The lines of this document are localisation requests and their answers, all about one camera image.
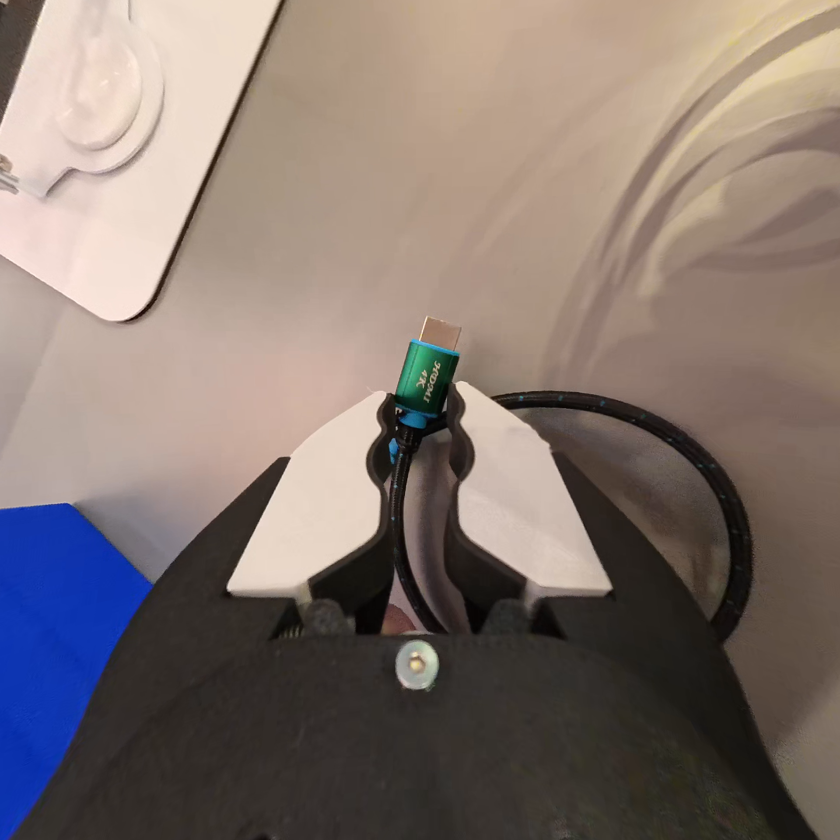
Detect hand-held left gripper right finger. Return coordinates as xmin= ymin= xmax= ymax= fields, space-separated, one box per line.
xmin=446 ymin=381 xmax=614 ymax=623

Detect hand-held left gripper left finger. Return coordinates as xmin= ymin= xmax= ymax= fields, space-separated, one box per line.
xmin=226 ymin=392 xmax=396 ymax=626

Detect short braided cable green plugs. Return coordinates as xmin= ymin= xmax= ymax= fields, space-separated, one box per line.
xmin=387 ymin=316 xmax=751 ymax=641

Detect blue plastic bin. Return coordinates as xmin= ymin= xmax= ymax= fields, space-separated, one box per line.
xmin=0 ymin=504 xmax=155 ymax=840

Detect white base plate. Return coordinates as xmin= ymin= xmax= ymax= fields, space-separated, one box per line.
xmin=0 ymin=0 xmax=284 ymax=322

